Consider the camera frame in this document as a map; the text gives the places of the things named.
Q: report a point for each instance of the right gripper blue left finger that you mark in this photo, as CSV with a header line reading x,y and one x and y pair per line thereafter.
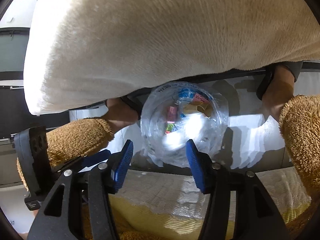
x,y
122,162

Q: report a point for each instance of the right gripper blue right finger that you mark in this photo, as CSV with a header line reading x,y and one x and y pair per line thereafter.
x,y
195,165

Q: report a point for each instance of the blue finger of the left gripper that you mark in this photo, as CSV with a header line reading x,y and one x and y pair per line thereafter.
x,y
96,158

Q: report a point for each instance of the clear plastic trash bin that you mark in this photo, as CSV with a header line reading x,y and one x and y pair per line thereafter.
x,y
176,112

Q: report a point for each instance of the dark glass door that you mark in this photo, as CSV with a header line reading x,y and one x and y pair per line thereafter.
x,y
13,45

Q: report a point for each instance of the cream bed blanket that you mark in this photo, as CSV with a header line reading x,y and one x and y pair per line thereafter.
x,y
84,51

